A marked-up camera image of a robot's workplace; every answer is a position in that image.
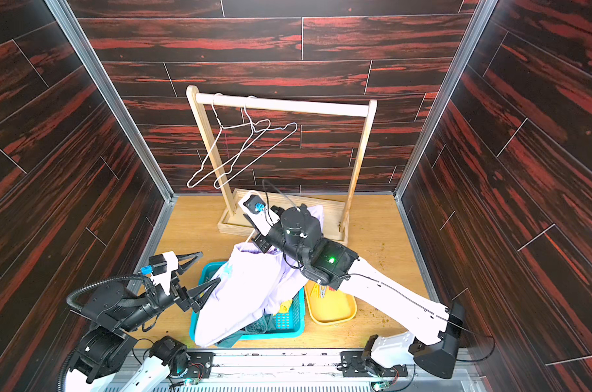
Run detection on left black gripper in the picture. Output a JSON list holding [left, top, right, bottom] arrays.
[[120, 252, 218, 334]]

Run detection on lilac shorts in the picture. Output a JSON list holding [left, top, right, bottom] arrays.
[[194, 204, 326, 349]]

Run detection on yellow clothespin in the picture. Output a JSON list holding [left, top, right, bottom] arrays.
[[310, 284, 321, 298]]

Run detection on blue wire hanger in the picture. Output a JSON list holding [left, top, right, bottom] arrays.
[[213, 95, 299, 191]]

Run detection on green shorts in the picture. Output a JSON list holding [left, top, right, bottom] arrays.
[[216, 315, 275, 348]]

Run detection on pink wire hanger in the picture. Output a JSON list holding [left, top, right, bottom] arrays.
[[186, 92, 272, 189]]

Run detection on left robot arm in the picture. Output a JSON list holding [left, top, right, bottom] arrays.
[[57, 252, 222, 391]]

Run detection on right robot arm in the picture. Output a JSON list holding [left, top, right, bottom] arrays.
[[243, 197, 464, 379]]

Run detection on wooden clothes rack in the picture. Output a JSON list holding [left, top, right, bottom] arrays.
[[186, 85, 378, 245]]

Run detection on turquoise plastic basket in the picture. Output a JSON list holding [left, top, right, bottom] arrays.
[[189, 261, 306, 342]]

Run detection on yellow plastic tray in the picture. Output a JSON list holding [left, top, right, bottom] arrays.
[[304, 281, 357, 326]]

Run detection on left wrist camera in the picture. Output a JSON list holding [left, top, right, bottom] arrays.
[[139, 251, 179, 295]]

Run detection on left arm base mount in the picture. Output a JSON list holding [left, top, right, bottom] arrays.
[[150, 350, 214, 379]]

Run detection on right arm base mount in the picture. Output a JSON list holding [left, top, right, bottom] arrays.
[[336, 351, 408, 378]]

